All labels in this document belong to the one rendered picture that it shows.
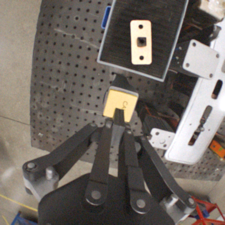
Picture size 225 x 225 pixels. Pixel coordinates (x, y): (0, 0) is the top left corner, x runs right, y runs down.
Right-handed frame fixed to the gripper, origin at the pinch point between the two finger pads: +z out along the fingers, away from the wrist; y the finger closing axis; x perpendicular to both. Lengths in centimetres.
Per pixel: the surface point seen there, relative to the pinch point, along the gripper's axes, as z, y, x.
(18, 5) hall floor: 124, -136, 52
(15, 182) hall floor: 124, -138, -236
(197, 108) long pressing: 25.1, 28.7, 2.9
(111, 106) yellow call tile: 8.8, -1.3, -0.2
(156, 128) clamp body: 19.1, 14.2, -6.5
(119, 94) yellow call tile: 8.9, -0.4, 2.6
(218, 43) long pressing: 25.1, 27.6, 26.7
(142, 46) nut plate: 8.5, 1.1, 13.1
